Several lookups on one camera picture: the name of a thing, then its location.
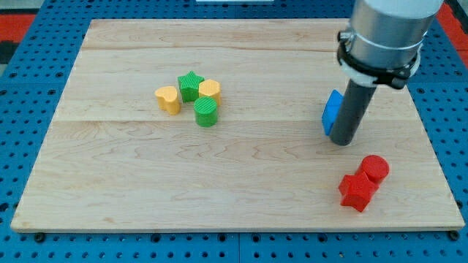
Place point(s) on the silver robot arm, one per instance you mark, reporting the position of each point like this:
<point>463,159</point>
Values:
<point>386,34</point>

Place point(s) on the green star block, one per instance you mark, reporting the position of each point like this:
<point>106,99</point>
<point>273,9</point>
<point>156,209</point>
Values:
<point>189,86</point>

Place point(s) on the red star block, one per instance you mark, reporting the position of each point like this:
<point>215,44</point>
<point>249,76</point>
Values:
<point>357,191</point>

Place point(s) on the green cylinder block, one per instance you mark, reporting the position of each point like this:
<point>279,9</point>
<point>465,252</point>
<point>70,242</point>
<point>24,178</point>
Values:
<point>206,111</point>

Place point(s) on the yellow hexagon block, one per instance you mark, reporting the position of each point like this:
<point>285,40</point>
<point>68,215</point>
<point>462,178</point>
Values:
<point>211,88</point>

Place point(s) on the wooden board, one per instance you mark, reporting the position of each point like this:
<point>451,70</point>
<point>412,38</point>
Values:
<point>113,162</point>

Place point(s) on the yellow heart block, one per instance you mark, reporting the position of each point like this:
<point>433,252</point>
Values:
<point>167,99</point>

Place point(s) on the blue block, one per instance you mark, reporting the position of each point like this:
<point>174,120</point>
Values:
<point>331,111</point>

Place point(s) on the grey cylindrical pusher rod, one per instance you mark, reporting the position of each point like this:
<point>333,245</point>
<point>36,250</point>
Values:
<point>352,109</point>

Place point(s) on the red cylinder block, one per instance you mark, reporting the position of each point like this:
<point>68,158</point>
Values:
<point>375,167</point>

